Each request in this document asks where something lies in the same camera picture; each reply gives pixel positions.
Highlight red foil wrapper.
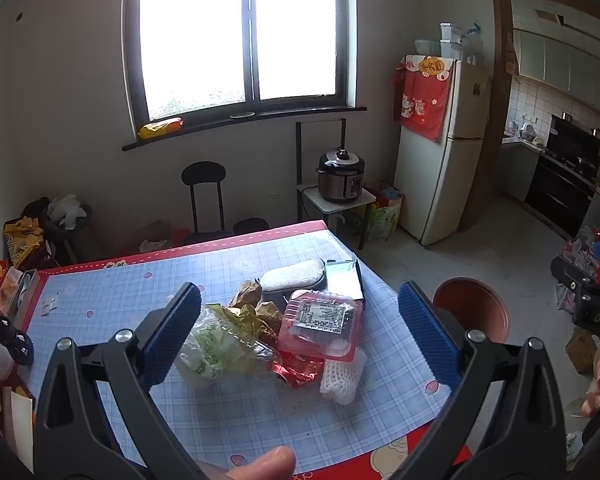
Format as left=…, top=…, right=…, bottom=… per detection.
left=267, top=352, right=326, bottom=388

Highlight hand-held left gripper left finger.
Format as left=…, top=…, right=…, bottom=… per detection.
left=34, top=281, right=216, bottom=480

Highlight cardboard box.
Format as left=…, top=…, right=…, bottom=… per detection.
left=565, top=330, right=598, bottom=376

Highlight person's left hand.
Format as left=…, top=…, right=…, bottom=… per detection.
left=227, top=446, right=297, bottom=480

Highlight silver pressure cooker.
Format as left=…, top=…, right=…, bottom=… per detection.
left=316, top=146, right=367, bottom=204

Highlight pale upper kitchen cabinets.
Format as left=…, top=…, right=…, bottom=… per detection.
left=512, top=29, right=600, bottom=111

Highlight clear plastic food tray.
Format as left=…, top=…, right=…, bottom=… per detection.
left=278, top=288, right=365, bottom=363

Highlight oval cleaning pad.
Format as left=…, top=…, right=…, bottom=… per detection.
left=257, top=258, right=328, bottom=293

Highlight white foam fruit net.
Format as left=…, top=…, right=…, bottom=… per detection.
left=320, top=347, right=368, bottom=406

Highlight red snack packs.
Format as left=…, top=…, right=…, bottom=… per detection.
left=0, top=260, right=23, bottom=311

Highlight yellow snack bag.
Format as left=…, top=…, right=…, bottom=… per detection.
left=138, top=117, right=183, bottom=140

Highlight clear plastic bag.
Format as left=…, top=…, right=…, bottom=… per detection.
left=460, top=22, right=483, bottom=63

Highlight foil packet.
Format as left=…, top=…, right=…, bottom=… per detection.
left=325, top=258, right=366, bottom=303

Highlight small white side table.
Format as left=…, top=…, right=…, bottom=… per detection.
left=296, top=185, right=377, bottom=251

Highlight black oven stove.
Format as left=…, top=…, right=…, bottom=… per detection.
left=524, top=147, right=600, bottom=241

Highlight brown plastic basin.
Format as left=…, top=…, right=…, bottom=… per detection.
left=432, top=277, right=511, bottom=346

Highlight green printed plastic bag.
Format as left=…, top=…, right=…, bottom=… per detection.
left=175, top=302, right=283, bottom=393

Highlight black keychain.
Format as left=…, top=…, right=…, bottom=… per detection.
left=0, top=300, right=35, bottom=366

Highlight black metal frame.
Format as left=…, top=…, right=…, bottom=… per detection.
left=295, top=119, right=347, bottom=191

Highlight wooden door frame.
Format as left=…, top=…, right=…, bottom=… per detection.
left=457, top=0, right=600, bottom=233

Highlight green printed gift bag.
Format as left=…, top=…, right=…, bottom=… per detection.
left=367, top=200, right=401, bottom=242

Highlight yellow snack packets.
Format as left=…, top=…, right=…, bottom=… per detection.
left=4, top=216, right=46, bottom=266

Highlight white crumpled plastic bag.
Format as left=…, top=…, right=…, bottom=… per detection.
left=47, top=194, right=92, bottom=231

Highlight pile of colourful packages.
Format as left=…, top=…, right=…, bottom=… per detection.
left=555, top=150, right=600, bottom=281

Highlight black trash bin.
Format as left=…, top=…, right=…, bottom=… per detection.
left=232, top=217, right=271, bottom=236

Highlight red printed cloth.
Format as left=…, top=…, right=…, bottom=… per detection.
left=391, top=55, right=455, bottom=142

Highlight red gift bag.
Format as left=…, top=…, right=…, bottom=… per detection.
left=365, top=180, right=403, bottom=211

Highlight black range hood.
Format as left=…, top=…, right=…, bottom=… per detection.
left=550, top=114, right=600, bottom=161

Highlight right hand-held gripper finger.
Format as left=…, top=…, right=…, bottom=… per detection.
left=551, top=256, right=596, bottom=311

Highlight dark framed window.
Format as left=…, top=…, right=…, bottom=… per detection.
left=125, top=0, right=358, bottom=123

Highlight dark window sill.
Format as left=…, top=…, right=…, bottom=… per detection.
left=121, top=106, right=368, bottom=152

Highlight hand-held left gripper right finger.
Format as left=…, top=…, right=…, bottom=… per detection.
left=397, top=281, right=567, bottom=480

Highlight grey lower kitchen cabinet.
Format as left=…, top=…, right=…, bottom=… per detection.
left=500, top=137, right=541, bottom=203

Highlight gold foil wrapper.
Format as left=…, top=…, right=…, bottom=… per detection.
left=207, top=304, right=261, bottom=333

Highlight white refrigerator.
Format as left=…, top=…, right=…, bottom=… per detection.
left=392, top=55, right=492, bottom=247

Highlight black round-back chair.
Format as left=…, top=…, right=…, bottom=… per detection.
left=181, top=161, right=233, bottom=246

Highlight stack of clear storage boxes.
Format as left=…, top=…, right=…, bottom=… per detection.
left=439, top=22, right=463, bottom=58

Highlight brown paper wrapper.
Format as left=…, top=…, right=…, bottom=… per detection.
left=230, top=280, right=263, bottom=308
left=254, top=300, right=285, bottom=348

